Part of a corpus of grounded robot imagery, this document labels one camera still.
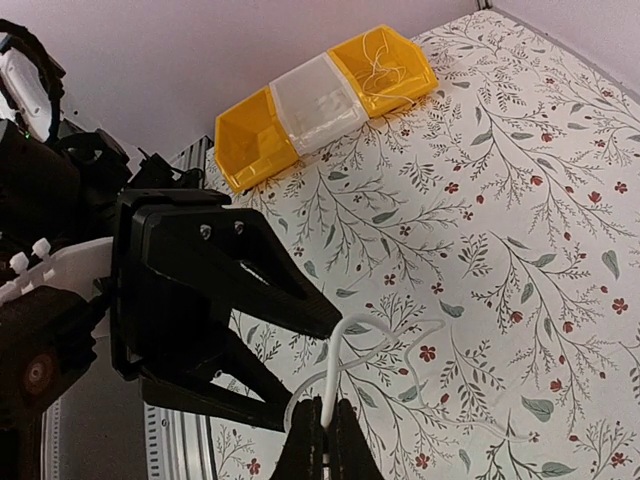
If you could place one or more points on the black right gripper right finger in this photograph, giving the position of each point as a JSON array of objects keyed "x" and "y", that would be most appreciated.
[{"x": 350, "y": 457}]

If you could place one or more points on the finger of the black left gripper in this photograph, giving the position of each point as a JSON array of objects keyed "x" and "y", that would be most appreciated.
[
  {"x": 183, "y": 381},
  {"x": 263, "y": 281}
]

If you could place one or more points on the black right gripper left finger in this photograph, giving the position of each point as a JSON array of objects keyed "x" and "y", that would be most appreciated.
[{"x": 302, "y": 454}]

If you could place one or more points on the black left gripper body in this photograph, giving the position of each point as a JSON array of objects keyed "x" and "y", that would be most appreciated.
[{"x": 167, "y": 327}]

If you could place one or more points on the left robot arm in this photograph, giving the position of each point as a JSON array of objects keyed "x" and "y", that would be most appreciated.
[{"x": 83, "y": 239}]

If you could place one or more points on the yellow plastic bin near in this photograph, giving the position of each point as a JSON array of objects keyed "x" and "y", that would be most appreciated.
[{"x": 251, "y": 144}]

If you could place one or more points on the yellow plastic bin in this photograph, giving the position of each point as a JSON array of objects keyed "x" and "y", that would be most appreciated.
[
  {"x": 251, "y": 144},
  {"x": 386, "y": 70}
]

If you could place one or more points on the translucent white plastic bin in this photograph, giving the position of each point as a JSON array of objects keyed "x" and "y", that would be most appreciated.
[{"x": 316, "y": 104}]

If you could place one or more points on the floral patterned table mat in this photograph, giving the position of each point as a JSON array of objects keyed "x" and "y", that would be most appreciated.
[{"x": 495, "y": 226}]

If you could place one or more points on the yellow plastic bin far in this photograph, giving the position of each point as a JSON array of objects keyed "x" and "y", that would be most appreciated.
[{"x": 386, "y": 70}]

